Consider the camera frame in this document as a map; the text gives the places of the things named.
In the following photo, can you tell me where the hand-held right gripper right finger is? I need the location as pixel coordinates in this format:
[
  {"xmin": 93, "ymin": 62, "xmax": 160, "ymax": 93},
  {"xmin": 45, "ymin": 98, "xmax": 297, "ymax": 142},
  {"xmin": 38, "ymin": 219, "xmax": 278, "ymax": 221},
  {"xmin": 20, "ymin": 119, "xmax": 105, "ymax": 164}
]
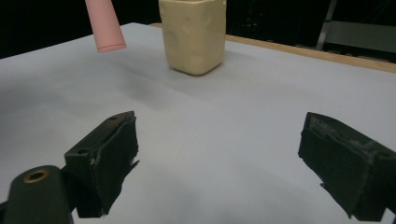
[{"xmin": 298, "ymin": 112, "xmax": 396, "ymax": 222}]

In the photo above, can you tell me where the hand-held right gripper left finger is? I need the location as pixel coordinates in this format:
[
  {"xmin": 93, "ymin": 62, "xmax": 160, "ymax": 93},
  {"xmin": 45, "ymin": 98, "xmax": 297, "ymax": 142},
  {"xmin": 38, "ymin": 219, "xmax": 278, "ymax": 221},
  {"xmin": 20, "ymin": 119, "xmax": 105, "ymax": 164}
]
[{"xmin": 64, "ymin": 110, "xmax": 140, "ymax": 218}]

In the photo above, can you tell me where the pink hairbrush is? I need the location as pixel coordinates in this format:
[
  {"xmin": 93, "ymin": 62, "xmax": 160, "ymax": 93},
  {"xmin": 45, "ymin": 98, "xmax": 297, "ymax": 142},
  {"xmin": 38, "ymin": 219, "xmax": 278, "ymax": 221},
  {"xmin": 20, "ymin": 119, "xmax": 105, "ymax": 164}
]
[{"xmin": 84, "ymin": 0, "xmax": 128, "ymax": 53}]

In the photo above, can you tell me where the cream square ceramic cup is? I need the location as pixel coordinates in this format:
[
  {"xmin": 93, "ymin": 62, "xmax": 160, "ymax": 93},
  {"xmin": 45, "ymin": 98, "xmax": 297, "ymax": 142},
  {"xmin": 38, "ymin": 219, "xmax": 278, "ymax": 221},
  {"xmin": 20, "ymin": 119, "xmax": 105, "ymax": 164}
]
[{"xmin": 158, "ymin": 0, "xmax": 227, "ymax": 77}]

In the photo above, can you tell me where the grey metal stand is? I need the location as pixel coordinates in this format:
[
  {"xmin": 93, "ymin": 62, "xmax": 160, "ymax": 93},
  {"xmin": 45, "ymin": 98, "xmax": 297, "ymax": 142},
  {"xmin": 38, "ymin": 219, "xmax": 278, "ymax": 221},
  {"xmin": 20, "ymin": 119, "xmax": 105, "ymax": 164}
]
[{"xmin": 295, "ymin": 0, "xmax": 396, "ymax": 55}]

